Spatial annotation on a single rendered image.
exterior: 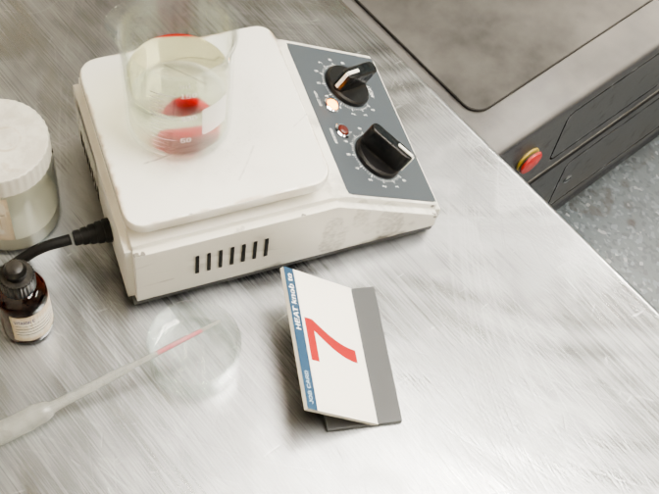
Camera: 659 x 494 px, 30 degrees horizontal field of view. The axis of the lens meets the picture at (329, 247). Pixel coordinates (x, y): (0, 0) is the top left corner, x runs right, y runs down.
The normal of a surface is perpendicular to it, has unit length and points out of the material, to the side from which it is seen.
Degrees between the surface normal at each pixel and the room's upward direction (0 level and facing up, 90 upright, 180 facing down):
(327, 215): 90
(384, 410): 0
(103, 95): 0
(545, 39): 0
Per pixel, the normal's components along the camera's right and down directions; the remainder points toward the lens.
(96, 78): 0.10, -0.50
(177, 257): 0.33, 0.83
